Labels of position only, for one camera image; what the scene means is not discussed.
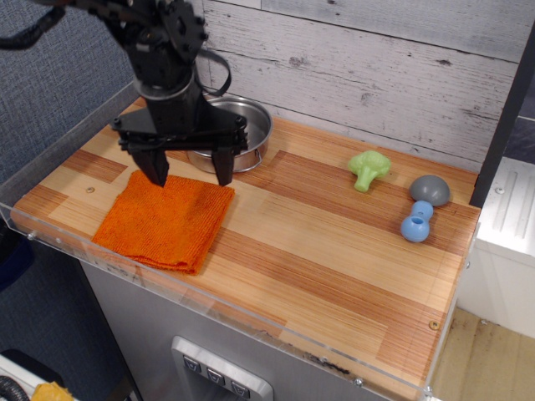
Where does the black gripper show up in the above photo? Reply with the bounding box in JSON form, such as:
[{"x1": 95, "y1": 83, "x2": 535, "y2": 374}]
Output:
[{"x1": 110, "y1": 80, "x2": 247, "y2": 186}]

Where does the orange cloth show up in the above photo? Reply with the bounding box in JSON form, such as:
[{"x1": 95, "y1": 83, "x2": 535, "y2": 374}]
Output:
[{"x1": 92, "y1": 171, "x2": 235, "y2": 275}]

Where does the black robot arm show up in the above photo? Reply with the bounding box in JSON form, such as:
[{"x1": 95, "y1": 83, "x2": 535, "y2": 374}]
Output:
[{"x1": 48, "y1": 1, "x2": 247, "y2": 186}]

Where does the stainless steel pot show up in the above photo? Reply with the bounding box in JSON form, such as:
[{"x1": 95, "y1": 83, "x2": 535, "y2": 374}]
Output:
[{"x1": 186, "y1": 96, "x2": 273, "y2": 173}]

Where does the green toy broccoli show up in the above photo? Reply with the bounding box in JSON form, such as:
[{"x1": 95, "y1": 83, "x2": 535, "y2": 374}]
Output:
[{"x1": 348, "y1": 150, "x2": 391, "y2": 193}]

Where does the silver cabinet with button panel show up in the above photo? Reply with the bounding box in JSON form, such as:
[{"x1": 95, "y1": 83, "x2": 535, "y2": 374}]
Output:
[{"x1": 79, "y1": 261, "x2": 402, "y2": 401}]

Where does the blue dumbbell shaped toy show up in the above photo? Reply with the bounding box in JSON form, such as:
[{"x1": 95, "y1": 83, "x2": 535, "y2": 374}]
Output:
[{"x1": 400, "y1": 200, "x2": 434, "y2": 243}]

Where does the grey half dome toy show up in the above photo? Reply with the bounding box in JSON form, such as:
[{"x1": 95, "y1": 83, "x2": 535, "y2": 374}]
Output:
[{"x1": 409, "y1": 175, "x2": 451, "y2": 206}]

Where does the yellow tape piece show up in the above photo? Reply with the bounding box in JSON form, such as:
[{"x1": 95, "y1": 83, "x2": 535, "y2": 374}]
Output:
[{"x1": 30, "y1": 382, "x2": 74, "y2": 401}]

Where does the white metal box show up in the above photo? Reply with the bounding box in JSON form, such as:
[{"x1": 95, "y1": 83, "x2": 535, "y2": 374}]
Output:
[{"x1": 457, "y1": 157, "x2": 534, "y2": 338}]

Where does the black braided cable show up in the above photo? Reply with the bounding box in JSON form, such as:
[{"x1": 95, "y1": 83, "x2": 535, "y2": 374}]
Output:
[{"x1": 0, "y1": 6, "x2": 68, "y2": 52}]

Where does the dark right vertical post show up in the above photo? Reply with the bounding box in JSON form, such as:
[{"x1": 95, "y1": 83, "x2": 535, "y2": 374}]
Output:
[{"x1": 468, "y1": 0, "x2": 535, "y2": 208}]

